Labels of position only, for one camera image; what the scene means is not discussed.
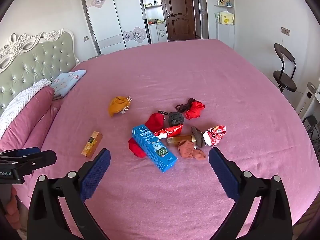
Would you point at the brown wooden door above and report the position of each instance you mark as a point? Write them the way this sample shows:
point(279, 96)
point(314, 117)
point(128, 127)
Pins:
point(180, 12)

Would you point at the blue cardboard box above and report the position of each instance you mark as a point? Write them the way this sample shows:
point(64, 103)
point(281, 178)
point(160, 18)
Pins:
point(152, 147)

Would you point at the cartoon couple picture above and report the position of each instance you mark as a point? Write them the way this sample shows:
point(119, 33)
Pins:
point(225, 0)

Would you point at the white open shelf unit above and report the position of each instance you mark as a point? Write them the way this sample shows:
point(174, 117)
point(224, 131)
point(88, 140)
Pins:
point(160, 32)

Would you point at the black box device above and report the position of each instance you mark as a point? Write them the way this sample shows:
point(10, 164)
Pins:
point(312, 122)

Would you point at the red snack wrapper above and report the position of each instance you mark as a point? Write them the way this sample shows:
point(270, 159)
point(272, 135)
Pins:
point(170, 130)

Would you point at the white air purifier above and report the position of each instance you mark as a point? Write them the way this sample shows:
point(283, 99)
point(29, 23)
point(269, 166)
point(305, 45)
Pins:
point(308, 100)

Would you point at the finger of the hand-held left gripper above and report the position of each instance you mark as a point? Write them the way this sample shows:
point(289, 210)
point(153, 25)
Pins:
point(25, 152)
point(37, 160)

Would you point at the red white wrapper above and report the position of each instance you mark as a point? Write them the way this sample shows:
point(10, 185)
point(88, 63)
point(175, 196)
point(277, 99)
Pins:
point(215, 135)

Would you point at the white fleece blanket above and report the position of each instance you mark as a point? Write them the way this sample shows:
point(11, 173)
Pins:
point(22, 97)

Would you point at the gold wall switch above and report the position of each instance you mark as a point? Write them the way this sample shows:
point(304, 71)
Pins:
point(86, 38)
point(285, 31)

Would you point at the dark grey knit sock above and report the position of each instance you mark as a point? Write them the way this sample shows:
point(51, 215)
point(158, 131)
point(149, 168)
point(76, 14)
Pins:
point(175, 118)

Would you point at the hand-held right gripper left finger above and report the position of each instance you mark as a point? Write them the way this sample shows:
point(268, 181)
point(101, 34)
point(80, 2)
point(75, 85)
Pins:
point(96, 173)

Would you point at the white flower wardrobe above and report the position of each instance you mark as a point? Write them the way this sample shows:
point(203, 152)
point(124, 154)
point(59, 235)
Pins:
point(110, 17)

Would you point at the yellow green box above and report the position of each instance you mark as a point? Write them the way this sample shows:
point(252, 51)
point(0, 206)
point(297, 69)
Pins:
point(226, 18)

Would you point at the gold cardboard box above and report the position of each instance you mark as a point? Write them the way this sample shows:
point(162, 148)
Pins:
point(91, 145)

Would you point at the red sock pair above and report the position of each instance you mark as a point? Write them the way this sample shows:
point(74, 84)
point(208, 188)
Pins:
point(155, 122)

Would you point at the mustard yellow cloth pouch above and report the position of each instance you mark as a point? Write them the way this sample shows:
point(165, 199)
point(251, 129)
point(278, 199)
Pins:
point(116, 106)

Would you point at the red and black cloth bundle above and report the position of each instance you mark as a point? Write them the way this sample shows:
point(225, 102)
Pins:
point(195, 110)

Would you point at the green tufted headboard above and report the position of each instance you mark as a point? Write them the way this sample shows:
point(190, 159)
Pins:
point(32, 65)

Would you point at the white corner shelf unit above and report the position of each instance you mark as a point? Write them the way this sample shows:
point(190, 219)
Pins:
point(225, 36)

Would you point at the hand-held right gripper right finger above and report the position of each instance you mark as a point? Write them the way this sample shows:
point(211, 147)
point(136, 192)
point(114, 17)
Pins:
point(223, 173)

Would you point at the folded pink quilt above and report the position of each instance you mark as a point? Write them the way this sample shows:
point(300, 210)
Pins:
point(27, 120)

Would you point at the pink bed sheet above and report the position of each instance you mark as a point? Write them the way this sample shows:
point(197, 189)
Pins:
point(175, 80)

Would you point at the terracotta sock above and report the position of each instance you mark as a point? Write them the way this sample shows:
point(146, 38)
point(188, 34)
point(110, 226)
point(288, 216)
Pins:
point(186, 149)
point(199, 155)

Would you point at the black round chair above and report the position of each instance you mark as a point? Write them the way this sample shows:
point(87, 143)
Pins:
point(285, 80)

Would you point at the brown lettered sock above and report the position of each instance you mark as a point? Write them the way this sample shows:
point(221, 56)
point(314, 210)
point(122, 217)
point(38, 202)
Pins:
point(198, 136)

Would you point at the person's left hand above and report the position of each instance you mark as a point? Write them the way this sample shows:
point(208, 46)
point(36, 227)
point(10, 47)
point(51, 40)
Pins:
point(13, 208)

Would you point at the amber liquid bottle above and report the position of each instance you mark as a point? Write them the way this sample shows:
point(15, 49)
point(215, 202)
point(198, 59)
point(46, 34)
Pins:
point(178, 140)

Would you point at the blue patterned pillow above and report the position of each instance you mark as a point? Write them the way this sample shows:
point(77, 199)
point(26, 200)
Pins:
point(66, 82)

